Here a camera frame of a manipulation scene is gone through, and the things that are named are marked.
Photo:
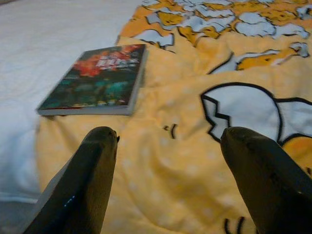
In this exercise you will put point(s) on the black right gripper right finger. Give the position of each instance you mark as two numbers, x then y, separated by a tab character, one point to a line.
275	190

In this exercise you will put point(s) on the dark cover paperback book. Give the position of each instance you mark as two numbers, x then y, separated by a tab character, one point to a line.
97	80

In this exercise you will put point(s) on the yellow cartoon egg blanket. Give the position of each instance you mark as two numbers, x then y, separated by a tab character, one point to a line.
170	158

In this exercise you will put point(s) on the white mattress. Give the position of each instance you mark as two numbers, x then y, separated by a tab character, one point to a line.
36	48

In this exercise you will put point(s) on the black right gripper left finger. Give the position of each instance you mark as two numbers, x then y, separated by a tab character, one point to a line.
78	190

